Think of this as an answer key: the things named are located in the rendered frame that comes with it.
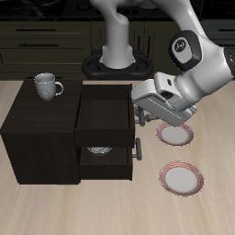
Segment grey patterned bowl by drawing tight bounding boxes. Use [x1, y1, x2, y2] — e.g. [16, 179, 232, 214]
[86, 146, 113, 157]

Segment dark kitchen cupboards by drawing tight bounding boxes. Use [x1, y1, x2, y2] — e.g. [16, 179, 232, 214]
[0, 0, 235, 82]

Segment dark drawer with grey handle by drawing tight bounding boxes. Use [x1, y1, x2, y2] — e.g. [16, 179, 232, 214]
[73, 84, 147, 149]
[77, 137, 143, 182]

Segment dark wooden cabinet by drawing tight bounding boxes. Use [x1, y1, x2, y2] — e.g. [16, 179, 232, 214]
[0, 79, 84, 185]

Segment white plate with red rim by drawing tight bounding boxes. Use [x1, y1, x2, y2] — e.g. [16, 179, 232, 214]
[158, 161, 206, 197]
[155, 121, 196, 148]

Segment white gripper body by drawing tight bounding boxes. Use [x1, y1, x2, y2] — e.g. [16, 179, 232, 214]
[130, 78, 197, 128]

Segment grey patterned mug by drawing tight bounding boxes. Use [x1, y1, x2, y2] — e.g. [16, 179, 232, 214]
[33, 72, 65, 102]

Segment flat black base plate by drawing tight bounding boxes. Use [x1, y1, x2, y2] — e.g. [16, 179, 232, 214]
[81, 49, 154, 82]

